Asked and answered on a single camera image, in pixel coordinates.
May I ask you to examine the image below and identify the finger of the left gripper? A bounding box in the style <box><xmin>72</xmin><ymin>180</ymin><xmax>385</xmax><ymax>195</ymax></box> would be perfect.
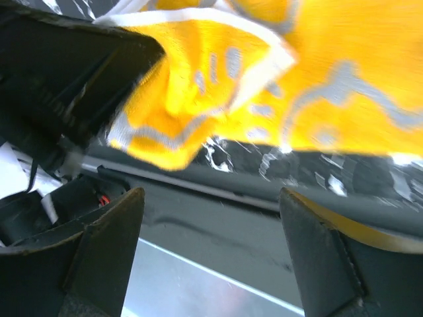
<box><xmin>1</xmin><ymin>6</ymin><xmax>163</xmax><ymax>152</ymax></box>

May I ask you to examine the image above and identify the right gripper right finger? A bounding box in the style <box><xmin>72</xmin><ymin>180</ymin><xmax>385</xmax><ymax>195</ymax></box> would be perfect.
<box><xmin>280</xmin><ymin>188</ymin><xmax>422</xmax><ymax>316</ymax></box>

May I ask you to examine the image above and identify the grey orange towel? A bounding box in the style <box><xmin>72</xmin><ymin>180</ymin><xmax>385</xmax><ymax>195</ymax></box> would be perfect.
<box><xmin>95</xmin><ymin>1</ymin><xmax>422</xmax><ymax>170</ymax></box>

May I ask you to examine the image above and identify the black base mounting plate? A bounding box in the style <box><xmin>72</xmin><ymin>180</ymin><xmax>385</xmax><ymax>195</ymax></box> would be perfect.
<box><xmin>79</xmin><ymin>155</ymin><xmax>298</xmax><ymax>275</ymax></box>

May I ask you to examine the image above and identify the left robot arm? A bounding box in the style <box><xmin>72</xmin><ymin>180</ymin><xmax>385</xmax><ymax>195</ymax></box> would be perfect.
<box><xmin>1</xmin><ymin>1</ymin><xmax>163</xmax><ymax>244</ymax></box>

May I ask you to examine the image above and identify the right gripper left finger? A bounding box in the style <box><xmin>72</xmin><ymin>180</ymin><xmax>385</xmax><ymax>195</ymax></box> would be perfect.
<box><xmin>1</xmin><ymin>188</ymin><xmax>145</xmax><ymax>316</ymax></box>

